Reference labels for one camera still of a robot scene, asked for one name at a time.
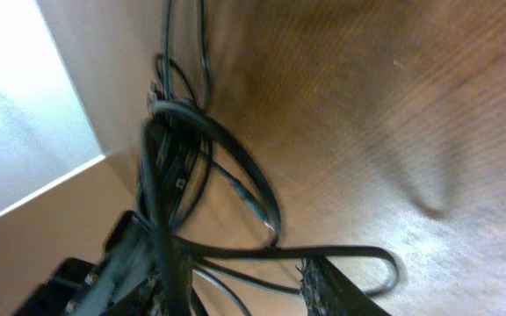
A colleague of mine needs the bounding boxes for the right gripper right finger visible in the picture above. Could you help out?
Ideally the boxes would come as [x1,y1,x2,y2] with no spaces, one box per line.
[300,256,390,316]

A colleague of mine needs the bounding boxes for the black USB cable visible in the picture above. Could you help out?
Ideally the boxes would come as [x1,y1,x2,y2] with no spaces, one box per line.
[136,0,283,247]
[147,98,400,316]

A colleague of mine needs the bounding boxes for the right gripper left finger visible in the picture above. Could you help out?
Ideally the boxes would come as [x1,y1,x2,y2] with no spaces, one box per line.
[13,211,192,316]

